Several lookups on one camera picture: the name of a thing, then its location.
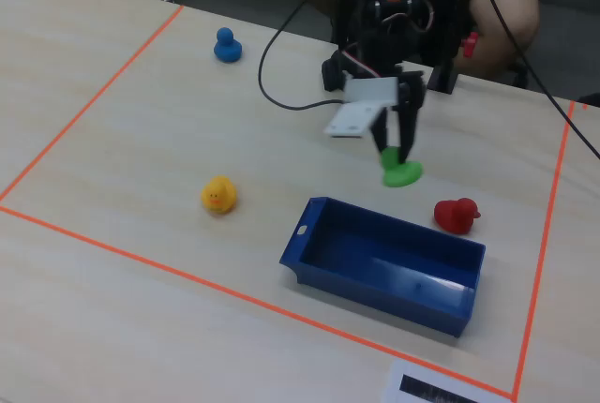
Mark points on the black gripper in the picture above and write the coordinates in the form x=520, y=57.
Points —
x=407, y=104

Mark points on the green rubber duck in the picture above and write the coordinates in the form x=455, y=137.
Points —
x=399, y=175

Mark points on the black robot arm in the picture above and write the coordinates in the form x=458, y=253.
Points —
x=379, y=4

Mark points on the red rubber duck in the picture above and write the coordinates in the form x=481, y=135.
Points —
x=454, y=215

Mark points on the blue plastic box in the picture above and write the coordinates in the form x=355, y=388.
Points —
x=375, y=276

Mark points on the blue rubber duck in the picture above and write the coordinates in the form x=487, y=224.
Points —
x=227, y=49

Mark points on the yellow rubber duck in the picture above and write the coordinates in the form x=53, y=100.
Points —
x=218, y=194

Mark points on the black stand pole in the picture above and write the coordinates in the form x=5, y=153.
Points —
x=452, y=33

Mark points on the orange tape line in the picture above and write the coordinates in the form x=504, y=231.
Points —
x=234, y=294
x=544, y=243
x=94, y=100

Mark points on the white paper barcode label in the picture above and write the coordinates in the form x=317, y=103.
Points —
x=422, y=384

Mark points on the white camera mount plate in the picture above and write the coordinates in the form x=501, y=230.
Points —
x=358, y=112

